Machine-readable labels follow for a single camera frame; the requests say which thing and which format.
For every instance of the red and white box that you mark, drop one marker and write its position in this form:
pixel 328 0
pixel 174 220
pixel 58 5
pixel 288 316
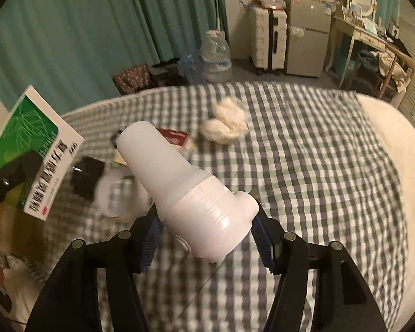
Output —
pixel 176 141

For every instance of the large clear water jug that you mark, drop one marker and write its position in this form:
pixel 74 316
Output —
pixel 216 55

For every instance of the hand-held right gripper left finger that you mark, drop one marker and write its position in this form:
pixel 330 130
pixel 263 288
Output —
pixel 152 238

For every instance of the white suitcase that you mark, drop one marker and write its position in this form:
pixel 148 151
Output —
pixel 262 38

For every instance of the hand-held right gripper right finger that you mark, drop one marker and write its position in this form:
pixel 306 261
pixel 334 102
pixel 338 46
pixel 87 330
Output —
pixel 264 245

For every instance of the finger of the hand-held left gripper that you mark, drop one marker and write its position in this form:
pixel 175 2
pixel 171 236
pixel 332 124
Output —
pixel 20 169
pixel 88 179

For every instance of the white round tape roll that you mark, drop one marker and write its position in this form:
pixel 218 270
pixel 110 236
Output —
pixel 114 193

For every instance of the crushed clear plastic bottles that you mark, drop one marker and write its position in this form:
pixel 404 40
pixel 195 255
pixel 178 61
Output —
pixel 190 67

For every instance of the patterned gift bag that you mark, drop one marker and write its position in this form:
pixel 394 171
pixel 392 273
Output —
pixel 131 79

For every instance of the black bag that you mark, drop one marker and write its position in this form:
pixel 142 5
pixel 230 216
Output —
pixel 164 74

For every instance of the grey mini fridge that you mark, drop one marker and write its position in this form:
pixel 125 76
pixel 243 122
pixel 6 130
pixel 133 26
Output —
pixel 304 41

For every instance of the crumpled white tissue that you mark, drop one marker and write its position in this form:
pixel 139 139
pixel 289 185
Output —
pixel 224 124

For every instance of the white plastic bottle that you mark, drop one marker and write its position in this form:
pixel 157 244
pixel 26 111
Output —
pixel 193 197

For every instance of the cream dressing table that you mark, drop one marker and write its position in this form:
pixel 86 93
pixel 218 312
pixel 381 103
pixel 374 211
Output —
pixel 363 34

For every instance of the brown cardboard box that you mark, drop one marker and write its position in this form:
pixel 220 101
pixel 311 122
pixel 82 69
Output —
pixel 7 224

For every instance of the clear plastic bags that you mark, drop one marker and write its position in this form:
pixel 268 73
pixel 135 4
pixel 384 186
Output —
pixel 269 0

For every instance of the white bed quilt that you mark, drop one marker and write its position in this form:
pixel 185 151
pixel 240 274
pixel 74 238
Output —
pixel 401 179

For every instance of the green and white medicine box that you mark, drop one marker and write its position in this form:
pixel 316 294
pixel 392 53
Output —
pixel 34 124

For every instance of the cream clothes pile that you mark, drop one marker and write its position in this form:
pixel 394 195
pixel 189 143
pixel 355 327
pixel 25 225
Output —
pixel 390 62

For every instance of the grey checked blanket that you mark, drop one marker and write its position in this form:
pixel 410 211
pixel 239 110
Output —
pixel 314 179

